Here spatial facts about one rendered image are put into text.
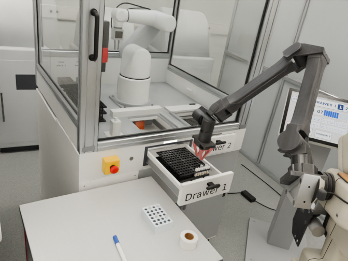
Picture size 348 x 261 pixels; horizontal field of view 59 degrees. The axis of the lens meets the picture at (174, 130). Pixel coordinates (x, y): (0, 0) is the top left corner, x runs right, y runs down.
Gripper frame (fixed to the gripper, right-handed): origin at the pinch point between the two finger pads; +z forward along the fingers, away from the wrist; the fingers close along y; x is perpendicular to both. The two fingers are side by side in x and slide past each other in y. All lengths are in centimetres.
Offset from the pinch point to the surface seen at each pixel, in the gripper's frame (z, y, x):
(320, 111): -13, 6, -91
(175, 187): 10.1, -5.7, 14.0
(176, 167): 7.9, 5.1, 8.0
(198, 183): 4.8, -11.5, 7.0
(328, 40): -40, 69, -168
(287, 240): 86, -9, -95
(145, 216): 18.0, -10.1, 29.5
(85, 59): -37, 25, 47
